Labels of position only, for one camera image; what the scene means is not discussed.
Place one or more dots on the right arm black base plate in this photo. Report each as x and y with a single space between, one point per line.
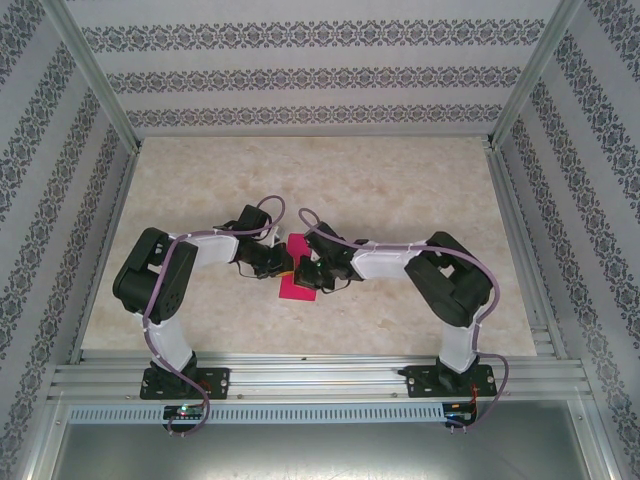
420 382

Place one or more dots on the aluminium side rail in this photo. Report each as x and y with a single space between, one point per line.
525 260
105 255

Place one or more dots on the aluminium frame post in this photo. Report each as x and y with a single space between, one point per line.
95 75
537 70

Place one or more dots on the grey metal panel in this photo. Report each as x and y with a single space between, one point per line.
320 450

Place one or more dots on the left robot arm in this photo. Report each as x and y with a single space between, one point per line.
135 285

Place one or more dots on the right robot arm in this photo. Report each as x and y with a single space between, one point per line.
450 300

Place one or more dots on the pink paper sheet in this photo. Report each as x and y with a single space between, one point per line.
297 292

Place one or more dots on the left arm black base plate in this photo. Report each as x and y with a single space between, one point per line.
215 382

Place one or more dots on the aluminium frame bar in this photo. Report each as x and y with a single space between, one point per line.
602 440
40 440

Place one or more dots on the wide aluminium mounting rail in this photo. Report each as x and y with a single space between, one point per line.
320 377

